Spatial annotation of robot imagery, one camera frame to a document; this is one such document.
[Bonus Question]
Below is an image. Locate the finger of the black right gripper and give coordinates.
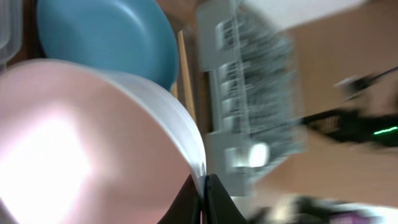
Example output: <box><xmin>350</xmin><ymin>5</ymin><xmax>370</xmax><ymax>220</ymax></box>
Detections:
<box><xmin>300</xmin><ymin>109</ymin><xmax>345</xmax><ymax>136</ymax></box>

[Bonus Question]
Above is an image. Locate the pink bowl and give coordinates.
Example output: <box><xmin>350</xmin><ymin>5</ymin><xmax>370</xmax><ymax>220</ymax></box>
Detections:
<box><xmin>1</xmin><ymin>60</ymin><xmax>206</xmax><ymax>223</ymax></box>

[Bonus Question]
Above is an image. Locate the grey dishwasher rack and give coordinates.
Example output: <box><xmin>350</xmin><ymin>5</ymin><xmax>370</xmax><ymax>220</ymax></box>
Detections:
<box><xmin>197</xmin><ymin>0</ymin><xmax>305</xmax><ymax>197</ymax></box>

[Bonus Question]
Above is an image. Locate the clear plastic bin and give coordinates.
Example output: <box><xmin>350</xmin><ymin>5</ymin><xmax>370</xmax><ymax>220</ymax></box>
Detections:
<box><xmin>1</xmin><ymin>0</ymin><xmax>23</xmax><ymax>66</ymax></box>

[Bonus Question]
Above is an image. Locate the right wooden chopstick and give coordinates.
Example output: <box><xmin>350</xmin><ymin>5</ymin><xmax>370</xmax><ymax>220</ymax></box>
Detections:
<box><xmin>177</xmin><ymin>30</ymin><xmax>197</xmax><ymax>123</ymax></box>

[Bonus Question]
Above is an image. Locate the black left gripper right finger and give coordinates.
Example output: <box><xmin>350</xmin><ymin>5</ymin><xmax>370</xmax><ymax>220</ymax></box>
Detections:
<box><xmin>205</xmin><ymin>174</ymin><xmax>248</xmax><ymax>224</ymax></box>

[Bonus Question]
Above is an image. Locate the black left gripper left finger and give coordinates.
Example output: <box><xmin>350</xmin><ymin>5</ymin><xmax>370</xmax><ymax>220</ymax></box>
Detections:
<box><xmin>158</xmin><ymin>175</ymin><xmax>201</xmax><ymax>224</ymax></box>

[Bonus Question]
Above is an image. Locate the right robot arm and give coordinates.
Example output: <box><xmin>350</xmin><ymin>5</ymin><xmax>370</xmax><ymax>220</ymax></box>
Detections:
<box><xmin>300</xmin><ymin>67</ymin><xmax>397</xmax><ymax>148</ymax></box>

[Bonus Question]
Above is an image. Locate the dark blue plate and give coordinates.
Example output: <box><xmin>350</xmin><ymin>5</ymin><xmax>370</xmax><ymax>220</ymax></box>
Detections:
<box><xmin>36</xmin><ymin>0</ymin><xmax>179</xmax><ymax>90</ymax></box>

